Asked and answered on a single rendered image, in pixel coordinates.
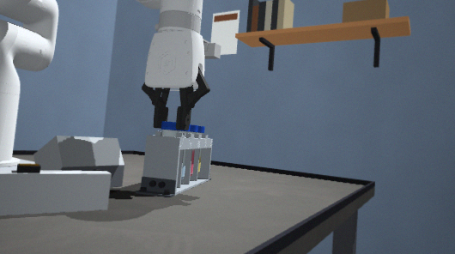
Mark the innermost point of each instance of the white control panel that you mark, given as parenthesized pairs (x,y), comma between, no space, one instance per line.
(80,153)

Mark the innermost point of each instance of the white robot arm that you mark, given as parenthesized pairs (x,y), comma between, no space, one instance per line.
(32,46)

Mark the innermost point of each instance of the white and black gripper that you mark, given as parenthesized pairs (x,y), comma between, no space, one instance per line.
(175,60)

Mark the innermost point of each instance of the black table edge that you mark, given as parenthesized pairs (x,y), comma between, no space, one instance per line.
(286,238)

